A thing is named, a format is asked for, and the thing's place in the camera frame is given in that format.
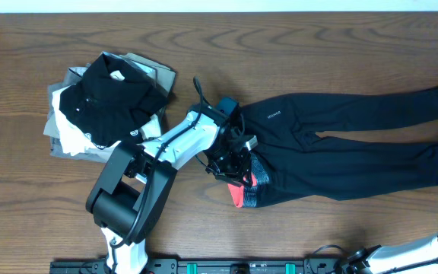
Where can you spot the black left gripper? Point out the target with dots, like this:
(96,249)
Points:
(239,175)

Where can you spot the black leggings with red waistband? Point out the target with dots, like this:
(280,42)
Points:
(297,154)

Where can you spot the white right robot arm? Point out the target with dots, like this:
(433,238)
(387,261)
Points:
(417,257)

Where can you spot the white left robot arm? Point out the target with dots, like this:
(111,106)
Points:
(131,191)

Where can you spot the black polo shirt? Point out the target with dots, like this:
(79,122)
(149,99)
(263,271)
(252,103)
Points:
(111,102)

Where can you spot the white t-shirt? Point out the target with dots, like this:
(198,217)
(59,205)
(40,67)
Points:
(74,141)

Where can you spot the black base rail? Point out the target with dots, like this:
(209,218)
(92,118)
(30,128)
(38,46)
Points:
(173,266)

